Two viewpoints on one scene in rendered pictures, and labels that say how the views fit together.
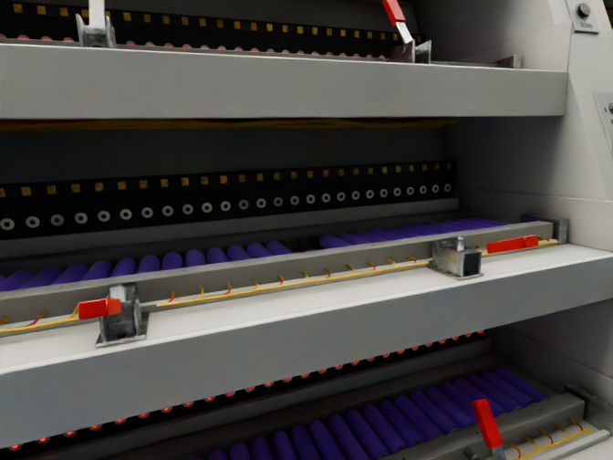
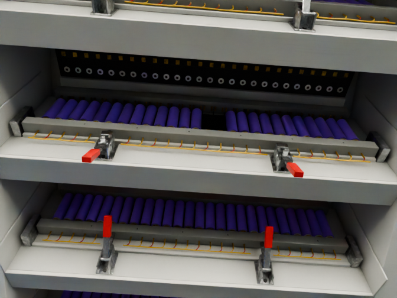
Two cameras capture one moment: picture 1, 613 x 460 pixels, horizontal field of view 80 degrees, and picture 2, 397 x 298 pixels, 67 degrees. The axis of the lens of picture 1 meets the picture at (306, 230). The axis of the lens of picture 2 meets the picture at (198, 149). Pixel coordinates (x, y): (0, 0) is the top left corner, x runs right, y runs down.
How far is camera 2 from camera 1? 0.23 m
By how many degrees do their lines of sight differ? 30
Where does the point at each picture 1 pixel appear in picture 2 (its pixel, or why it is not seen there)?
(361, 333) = (208, 182)
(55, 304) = (81, 131)
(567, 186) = not seen: outside the picture
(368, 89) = (256, 47)
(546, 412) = (319, 243)
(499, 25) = not seen: outside the picture
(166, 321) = (123, 152)
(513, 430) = (293, 243)
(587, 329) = (372, 213)
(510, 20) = not seen: outside the picture
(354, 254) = (226, 139)
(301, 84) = (211, 41)
